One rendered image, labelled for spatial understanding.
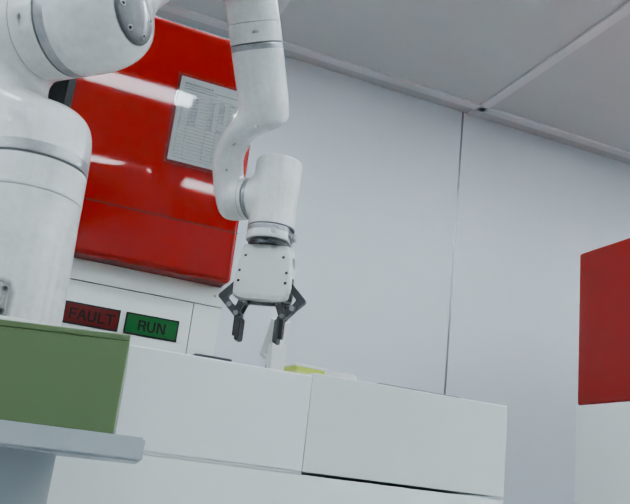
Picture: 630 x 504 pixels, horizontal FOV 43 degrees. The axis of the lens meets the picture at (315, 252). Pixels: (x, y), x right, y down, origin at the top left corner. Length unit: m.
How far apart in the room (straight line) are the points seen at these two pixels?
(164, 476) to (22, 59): 0.57
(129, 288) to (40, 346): 1.07
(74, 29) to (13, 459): 0.44
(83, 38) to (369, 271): 2.90
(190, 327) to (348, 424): 0.67
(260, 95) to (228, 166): 0.15
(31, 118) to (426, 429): 0.76
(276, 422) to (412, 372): 2.56
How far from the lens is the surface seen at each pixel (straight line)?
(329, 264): 3.62
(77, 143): 0.89
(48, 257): 0.85
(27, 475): 0.82
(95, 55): 0.92
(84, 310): 1.77
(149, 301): 1.80
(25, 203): 0.85
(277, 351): 1.49
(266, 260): 1.37
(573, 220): 4.45
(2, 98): 0.91
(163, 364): 1.15
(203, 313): 1.83
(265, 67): 1.38
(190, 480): 1.15
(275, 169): 1.40
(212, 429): 1.16
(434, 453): 1.30
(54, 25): 0.92
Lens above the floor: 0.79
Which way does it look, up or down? 17 degrees up
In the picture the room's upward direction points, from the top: 7 degrees clockwise
